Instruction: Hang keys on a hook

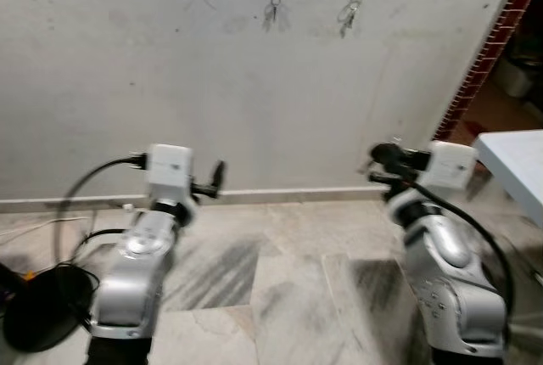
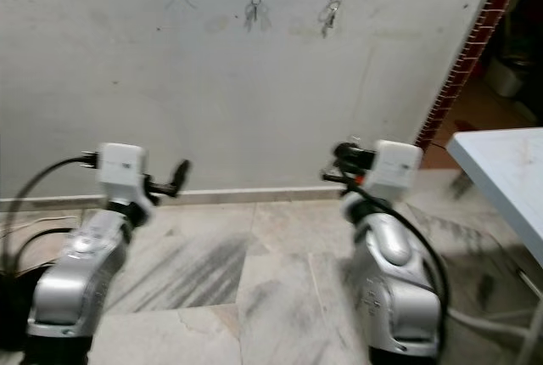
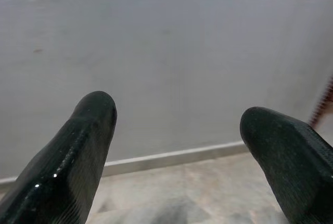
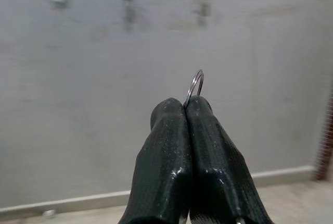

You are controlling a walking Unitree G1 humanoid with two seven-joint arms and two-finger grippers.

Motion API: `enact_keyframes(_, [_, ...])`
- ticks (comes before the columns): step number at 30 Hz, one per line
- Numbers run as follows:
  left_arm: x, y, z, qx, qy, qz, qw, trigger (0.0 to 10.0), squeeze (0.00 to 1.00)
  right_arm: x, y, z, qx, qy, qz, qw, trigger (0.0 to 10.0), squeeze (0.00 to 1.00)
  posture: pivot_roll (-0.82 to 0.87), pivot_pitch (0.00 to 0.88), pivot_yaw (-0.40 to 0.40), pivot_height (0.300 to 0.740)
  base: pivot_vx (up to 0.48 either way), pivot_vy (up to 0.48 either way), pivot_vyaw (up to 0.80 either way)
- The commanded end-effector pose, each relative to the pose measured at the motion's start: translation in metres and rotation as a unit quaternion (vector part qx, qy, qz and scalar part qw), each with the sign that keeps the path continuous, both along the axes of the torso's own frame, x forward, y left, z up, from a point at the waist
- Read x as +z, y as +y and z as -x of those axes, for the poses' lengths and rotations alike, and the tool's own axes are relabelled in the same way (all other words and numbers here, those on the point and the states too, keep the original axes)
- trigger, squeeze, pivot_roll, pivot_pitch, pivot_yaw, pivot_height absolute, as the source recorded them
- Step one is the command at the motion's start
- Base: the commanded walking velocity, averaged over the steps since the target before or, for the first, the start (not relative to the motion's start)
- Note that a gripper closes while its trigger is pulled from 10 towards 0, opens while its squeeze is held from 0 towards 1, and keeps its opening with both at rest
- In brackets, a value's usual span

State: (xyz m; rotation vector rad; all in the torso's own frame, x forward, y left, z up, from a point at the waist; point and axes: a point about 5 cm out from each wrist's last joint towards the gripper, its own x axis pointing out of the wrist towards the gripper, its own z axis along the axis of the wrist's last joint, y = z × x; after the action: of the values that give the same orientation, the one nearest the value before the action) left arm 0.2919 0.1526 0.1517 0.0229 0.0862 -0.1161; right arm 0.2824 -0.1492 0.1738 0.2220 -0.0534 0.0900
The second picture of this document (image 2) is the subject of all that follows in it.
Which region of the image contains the white folding table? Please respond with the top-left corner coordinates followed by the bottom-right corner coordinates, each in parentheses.
top-left (445, 127), bottom-right (543, 365)

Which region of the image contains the silver key bunch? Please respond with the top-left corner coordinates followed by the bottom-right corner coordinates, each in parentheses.
top-left (318, 0), bottom-right (344, 37)

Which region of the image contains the narrow red brick pillar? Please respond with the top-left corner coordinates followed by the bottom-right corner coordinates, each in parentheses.
top-left (416, 0), bottom-right (531, 149)

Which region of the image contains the pale storage bin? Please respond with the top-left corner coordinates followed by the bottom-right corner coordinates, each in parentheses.
top-left (488, 55), bottom-right (529, 98)

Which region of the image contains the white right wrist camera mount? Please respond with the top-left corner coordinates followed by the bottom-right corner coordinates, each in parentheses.
top-left (339, 140), bottom-right (423, 217)

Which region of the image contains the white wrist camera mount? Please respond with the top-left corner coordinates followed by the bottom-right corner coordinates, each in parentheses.
top-left (339, 140), bottom-right (423, 217)
top-left (98, 143), bottom-right (148, 205)

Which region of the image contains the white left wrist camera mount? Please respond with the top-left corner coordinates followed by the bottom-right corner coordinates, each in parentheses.
top-left (98, 143), bottom-right (148, 205)

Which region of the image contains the short black left arm cable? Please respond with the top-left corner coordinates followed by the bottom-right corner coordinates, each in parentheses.
top-left (4, 227), bottom-right (77, 272)

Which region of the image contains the long black left arm cable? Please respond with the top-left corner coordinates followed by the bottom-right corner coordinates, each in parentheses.
top-left (1, 154), bottom-right (103, 256)

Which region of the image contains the white floor cable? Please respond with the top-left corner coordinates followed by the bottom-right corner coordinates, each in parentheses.
top-left (0, 211), bottom-right (56, 237)

